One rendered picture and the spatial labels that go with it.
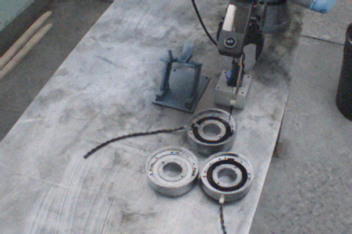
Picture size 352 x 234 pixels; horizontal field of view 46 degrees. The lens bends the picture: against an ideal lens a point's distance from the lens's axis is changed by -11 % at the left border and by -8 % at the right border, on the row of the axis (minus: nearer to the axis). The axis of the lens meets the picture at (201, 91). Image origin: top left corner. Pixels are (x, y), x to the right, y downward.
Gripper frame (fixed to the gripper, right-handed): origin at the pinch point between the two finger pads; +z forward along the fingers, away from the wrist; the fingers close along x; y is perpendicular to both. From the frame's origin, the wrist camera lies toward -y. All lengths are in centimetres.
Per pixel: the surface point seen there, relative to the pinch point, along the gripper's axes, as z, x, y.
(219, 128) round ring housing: 10.8, 1.4, -7.5
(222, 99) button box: 11.1, 3.6, 1.5
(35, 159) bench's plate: 12.9, 36.8, -29.3
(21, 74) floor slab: 93, 140, 62
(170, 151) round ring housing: 10.0, 8.6, -17.6
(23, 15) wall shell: 84, 168, 103
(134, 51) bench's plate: 13.0, 31.9, 12.8
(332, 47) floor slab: 94, -21, 146
